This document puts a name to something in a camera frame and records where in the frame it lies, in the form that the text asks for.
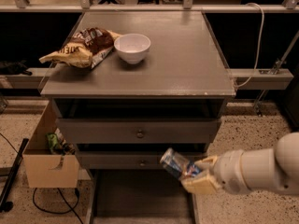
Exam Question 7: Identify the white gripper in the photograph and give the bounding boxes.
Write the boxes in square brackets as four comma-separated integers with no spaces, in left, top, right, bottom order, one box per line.
[181,149,249,195]

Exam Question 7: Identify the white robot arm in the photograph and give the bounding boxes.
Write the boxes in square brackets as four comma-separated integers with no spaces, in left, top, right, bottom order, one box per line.
[181,133,299,196]

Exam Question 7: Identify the open grey bottom drawer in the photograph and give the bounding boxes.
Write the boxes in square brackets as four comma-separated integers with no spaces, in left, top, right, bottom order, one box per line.
[84,170,199,224]

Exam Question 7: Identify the grey drawer cabinet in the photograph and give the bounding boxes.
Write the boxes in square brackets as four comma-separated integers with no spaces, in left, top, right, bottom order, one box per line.
[41,11,235,159]

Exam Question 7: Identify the grey middle drawer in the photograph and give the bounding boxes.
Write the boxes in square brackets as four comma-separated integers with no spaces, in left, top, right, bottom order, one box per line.
[75,150,207,171]

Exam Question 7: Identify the grey top drawer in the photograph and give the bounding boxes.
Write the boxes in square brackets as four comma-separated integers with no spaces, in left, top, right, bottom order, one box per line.
[56,119,221,144]

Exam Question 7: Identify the white bowl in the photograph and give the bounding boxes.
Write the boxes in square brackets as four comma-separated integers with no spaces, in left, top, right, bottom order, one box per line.
[114,34,151,64]

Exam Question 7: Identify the green packet in box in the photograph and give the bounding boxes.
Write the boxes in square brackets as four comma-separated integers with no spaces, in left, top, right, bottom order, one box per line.
[46,133,60,152]

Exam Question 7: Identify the cardboard box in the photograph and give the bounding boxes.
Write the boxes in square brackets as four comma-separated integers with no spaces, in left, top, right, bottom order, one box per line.
[22,103,79,188]

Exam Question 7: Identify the brown yellow chip bag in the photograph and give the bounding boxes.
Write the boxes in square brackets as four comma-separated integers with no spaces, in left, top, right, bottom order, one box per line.
[39,27,121,69]

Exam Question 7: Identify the black bar on floor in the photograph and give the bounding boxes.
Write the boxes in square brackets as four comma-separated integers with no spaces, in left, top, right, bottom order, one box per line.
[0,138,29,212]

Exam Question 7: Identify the black object on ledge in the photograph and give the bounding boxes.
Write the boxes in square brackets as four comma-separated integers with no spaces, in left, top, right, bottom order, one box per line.
[0,60,33,76]

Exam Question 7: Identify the white hanging cable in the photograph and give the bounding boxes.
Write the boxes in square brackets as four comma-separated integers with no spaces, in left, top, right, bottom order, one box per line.
[234,2,265,90]

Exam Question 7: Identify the black floor cable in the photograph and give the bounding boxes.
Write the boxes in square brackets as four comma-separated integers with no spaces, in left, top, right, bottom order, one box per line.
[32,187,84,224]

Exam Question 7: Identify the metal railing frame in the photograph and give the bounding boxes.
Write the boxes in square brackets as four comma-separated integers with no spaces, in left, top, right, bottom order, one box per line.
[0,0,299,91]

